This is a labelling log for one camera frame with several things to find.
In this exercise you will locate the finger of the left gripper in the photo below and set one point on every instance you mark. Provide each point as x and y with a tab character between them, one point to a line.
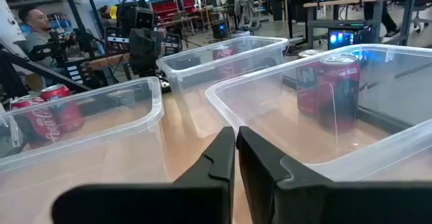
139	65
152	65

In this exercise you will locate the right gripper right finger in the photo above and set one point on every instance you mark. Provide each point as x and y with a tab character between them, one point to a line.
337	203

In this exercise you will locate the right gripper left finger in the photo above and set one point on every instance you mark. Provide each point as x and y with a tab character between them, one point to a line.
152	203

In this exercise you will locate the clear plastic storage bin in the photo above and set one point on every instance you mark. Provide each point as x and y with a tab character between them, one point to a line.
398	92
195	92
84	170

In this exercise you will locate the red Coca-Cola soda can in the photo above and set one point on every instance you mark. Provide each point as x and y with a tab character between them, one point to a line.
40	126
222	63
337	96

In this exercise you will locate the red storage bin rack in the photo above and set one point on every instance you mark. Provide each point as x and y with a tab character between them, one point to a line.
190	4
165	9

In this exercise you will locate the person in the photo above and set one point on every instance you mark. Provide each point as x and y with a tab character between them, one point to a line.
381	18
37	28
106	15

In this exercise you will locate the black computer tower blue light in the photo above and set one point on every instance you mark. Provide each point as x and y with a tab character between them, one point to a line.
220	31
341	38

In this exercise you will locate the grey office chair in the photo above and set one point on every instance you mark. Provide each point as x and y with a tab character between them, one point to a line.
248	13

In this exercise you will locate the wooden top desk grey frame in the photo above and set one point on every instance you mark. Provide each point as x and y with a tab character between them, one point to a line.
337	1

